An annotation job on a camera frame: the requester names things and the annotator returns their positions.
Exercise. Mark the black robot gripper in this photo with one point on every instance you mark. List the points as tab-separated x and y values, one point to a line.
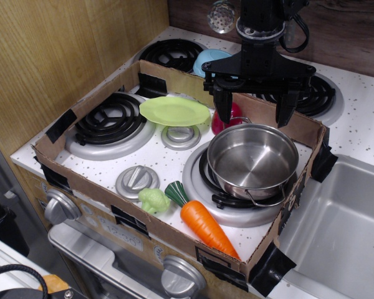
257	69

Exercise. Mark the orange toy carrot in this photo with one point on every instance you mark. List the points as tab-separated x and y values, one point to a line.
200	221

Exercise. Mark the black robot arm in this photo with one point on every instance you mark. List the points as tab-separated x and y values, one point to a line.
263	22

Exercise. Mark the light green plastic plate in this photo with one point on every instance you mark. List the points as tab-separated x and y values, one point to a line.
174	111

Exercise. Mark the red toy fruit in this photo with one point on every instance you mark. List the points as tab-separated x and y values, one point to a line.
218	126

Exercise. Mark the stainless steel pot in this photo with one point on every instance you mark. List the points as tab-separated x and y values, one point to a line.
253	162

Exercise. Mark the back right black burner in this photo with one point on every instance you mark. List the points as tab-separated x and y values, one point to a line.
321	100

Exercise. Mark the black burner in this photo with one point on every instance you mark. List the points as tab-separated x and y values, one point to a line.
321	100
179	54
198	183
112	130

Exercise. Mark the blue plastic bowl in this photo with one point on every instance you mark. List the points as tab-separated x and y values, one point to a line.
205	56

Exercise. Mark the silver stovetop knob upper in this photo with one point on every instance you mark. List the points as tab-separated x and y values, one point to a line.
180	138

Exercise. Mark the silver stovetop knob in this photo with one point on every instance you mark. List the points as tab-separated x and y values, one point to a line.
180	138
135	179

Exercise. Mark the back left black burner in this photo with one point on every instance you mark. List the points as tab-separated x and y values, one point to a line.
179	54

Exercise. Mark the silver strainer ladle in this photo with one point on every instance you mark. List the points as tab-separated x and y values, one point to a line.
222	17

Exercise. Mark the front right black burner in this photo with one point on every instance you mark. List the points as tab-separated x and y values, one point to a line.
198	183

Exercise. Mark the front left black burner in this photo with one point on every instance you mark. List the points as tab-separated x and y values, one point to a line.
112	130

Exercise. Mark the green toy broccoli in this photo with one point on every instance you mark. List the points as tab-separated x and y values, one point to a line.
153	200

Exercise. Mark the silver stovetop knob lower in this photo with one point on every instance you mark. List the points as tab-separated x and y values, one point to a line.
135	179

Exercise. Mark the brown cardboard fence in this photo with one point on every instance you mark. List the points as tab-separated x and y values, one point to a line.
261	263

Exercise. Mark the grey toy sink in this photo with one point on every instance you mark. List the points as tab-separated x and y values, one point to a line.
330	236

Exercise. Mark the silver oven knob right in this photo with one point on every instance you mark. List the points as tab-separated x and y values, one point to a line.
180	279

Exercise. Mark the silver oven knob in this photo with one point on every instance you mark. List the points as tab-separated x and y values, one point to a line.
180	279
60	208

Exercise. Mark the silver oven knob left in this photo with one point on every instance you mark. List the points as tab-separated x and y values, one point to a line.
60	208

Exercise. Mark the silver oven door handle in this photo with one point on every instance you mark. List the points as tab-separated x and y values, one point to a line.
107	272

